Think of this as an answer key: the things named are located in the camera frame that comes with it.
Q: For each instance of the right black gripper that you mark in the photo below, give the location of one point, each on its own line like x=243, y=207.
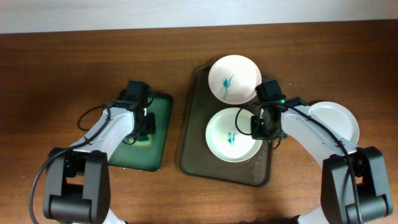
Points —
x=255, y=121

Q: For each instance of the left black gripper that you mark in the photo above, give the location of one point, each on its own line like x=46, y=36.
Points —
x=152, y=130

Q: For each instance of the green and yellow sponge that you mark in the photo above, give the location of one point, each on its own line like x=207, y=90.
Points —
x=142, y=141

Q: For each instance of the white plate green stain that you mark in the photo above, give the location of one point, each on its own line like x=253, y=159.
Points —
x=225, y=135

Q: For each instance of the pale grey-blue plate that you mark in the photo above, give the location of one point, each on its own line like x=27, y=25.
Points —
x=338, y=118

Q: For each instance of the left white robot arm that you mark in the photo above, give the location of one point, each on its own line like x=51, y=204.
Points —
x=77, y=185

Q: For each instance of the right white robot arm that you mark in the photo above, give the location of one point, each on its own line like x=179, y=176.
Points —
x=355, y=186

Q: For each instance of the green rectangular tray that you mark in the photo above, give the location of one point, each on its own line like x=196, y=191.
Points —
x=147, y=158

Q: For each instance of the dark brown serving tray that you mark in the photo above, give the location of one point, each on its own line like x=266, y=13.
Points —
x=195, y=157

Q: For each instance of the white plate pink rim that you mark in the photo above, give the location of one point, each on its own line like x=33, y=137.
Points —
x=232, y=79

